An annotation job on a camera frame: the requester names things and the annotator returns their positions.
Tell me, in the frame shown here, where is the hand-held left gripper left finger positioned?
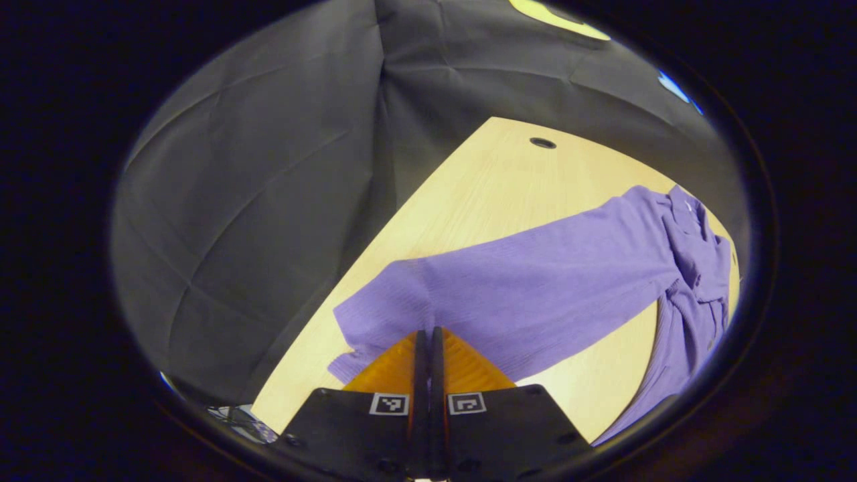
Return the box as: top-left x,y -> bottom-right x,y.
278,329 -> 429,481

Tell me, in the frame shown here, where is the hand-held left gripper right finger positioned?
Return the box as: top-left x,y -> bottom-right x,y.
428,327 -> 593,481

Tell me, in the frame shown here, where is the purple knit cardigan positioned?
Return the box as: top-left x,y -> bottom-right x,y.
327,185 -> 734,446

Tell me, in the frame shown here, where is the dark cable bundle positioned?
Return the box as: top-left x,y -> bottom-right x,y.
208,404 -> 279,444

